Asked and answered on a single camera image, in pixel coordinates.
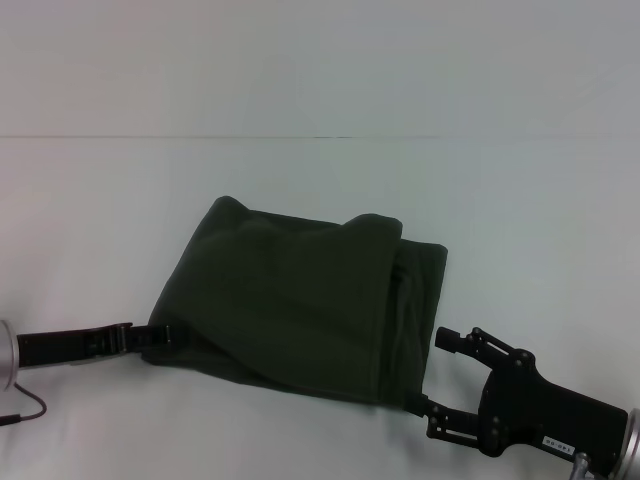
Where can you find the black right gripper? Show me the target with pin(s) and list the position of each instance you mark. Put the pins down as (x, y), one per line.
(545, 415)

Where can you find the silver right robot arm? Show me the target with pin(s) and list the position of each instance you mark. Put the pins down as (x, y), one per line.
(630, 445)

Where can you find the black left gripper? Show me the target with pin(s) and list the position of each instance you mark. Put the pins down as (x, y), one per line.
(70, 345)

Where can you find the dark green t-shirt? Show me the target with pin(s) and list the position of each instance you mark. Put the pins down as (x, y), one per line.
(300, 300)

